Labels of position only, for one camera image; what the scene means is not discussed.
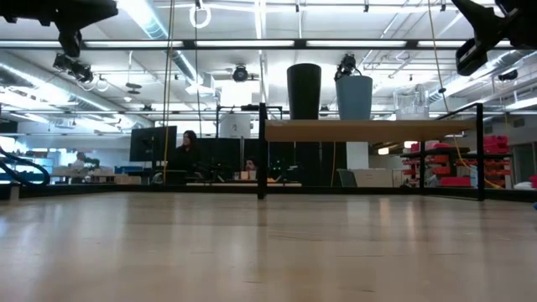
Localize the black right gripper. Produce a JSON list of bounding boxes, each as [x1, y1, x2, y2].
[[451, 0, 537, 49]]

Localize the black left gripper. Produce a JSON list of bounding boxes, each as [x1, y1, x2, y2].
[[0, 0, 119, 24]]

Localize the clear plastic mug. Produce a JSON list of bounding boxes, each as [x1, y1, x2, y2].
[[393, 83, 431, 122]]

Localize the light blue cup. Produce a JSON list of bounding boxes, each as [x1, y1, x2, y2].
[[334, 75, 374, 122]]

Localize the tall black cup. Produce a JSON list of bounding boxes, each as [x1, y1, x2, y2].
[[286, 62, 323, 121]]

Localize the rack with red bins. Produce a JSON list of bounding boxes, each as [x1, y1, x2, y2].
[[399, 133, 514, 190]]

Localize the black ceiling-mounted device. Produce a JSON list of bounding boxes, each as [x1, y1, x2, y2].
[[334, 53, 358, 81]]

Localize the black computer monitor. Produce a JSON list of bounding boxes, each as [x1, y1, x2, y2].
[[128, 125, 178, 163]]

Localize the distant person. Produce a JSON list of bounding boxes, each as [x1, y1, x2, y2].
[[70, 151, 88, 171]]

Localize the person with dark top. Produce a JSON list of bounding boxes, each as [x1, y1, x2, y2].
[[169, 129, 203, 185]]

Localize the white storage bin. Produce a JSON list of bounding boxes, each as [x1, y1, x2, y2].
[[352, 168, 394, 188]]

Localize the wide black monitor row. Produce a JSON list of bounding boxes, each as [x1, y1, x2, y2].
[[190, 137, 347, 186]]

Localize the green chair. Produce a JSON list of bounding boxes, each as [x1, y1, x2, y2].
[[336, 168, 358, 188]]

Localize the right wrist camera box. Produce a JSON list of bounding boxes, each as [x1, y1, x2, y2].
[[455, 37, 490, 77]]

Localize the black device with cable loops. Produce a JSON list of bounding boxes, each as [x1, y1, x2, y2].
[[52, 52, 111, 93]]

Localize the long yellow hanging cable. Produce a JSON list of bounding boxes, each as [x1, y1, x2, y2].
[[426, 0, 504, 190]]

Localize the white ring light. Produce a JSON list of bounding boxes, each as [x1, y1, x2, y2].
[[189, 3, 212, 30]]

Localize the black overhead frame bar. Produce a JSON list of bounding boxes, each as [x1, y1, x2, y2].
[[0, 39, 515, 51]]

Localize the thin yellow hanging cable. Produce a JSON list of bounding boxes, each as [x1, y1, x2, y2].
[[162, 0, 175, 184]]

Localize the thick black corrugated cable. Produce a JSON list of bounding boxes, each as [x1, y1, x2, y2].
[[0, 144, 50, 185]]

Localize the black table border rail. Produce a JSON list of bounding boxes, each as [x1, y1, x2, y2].
[[0, 183, 537, 203]]

